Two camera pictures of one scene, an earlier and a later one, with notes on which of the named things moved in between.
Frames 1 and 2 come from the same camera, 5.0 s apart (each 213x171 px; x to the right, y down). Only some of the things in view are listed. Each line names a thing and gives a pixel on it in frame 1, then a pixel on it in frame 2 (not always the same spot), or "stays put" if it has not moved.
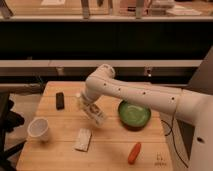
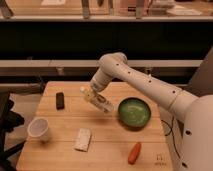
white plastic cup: [38, 128] stays put
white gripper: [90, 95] to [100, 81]
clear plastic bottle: [91, 110] to [98, 99]
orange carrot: [134, 153] stays put
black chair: [9, 120] stays put
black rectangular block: [60, 100] stays put
